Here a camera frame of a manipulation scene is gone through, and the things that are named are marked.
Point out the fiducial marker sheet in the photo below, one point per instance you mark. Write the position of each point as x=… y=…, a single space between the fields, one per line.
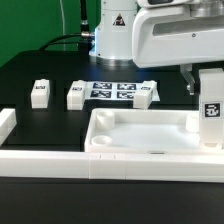
x=121 y=91

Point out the white U-shaped boundary fence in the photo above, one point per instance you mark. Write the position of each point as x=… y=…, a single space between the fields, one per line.
x=122 y=166

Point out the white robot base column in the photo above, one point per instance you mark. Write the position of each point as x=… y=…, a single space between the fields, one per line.
x=113 y=35

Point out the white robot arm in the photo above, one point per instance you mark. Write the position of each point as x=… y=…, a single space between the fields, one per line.
x=178 y=32

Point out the white desk top tray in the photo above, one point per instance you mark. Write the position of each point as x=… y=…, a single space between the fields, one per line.
x=135 y=131

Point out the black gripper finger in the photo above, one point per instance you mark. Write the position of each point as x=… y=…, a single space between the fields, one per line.
x=193 y=87

